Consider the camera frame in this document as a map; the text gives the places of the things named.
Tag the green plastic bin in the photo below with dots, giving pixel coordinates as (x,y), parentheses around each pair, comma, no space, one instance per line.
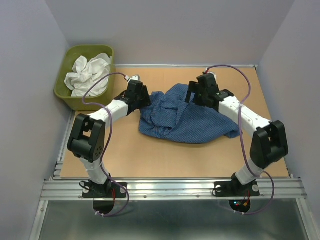
(89,51)

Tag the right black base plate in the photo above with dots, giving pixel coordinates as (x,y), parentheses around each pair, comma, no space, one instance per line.
(223,189)

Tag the white crumpled shirt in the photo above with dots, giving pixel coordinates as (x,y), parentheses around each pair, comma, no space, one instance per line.
(86,73)

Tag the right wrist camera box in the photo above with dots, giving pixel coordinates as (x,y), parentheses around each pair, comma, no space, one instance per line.
(208,72)

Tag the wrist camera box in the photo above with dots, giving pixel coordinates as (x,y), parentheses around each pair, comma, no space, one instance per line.
(208,72)
(132,78)

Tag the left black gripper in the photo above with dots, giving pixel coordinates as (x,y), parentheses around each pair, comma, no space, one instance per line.
(146,102)

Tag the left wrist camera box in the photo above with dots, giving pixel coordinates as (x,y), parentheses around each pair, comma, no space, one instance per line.
(132,78)

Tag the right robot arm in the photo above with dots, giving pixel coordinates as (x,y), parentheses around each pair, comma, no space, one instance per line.
(269,140)

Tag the blue checkered long sleeve shirt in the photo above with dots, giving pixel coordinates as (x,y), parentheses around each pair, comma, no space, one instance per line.
(170,118)

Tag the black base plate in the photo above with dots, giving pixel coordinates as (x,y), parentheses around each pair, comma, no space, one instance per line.
(91,190)
(223,189)

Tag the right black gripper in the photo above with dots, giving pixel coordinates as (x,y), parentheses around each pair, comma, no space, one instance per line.
(194,86)

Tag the aluminium mounting rail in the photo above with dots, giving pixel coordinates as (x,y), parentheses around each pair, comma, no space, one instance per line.
(170,194)

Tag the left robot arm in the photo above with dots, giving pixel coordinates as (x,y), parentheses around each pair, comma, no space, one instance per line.
(87,137)

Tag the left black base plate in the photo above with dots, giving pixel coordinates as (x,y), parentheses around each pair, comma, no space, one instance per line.
(91,190)

